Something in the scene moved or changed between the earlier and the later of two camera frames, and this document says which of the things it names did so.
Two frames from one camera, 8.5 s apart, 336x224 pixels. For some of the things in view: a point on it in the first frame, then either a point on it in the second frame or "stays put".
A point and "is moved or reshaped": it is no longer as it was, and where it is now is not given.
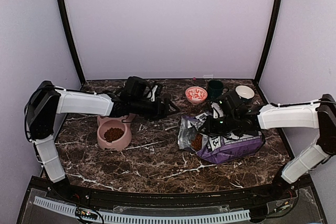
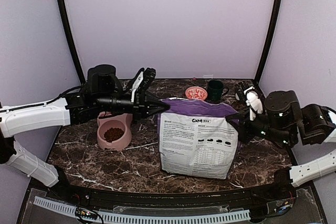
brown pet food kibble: x=113 y=134 stays put
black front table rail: x=260 y=194 stays put
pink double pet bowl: x=114 y=132 stays put
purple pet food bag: x=211 y=147 is moved or reshaped
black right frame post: x=279 y=0 stays put
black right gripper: x=210 y=129 -> x=243 y=124
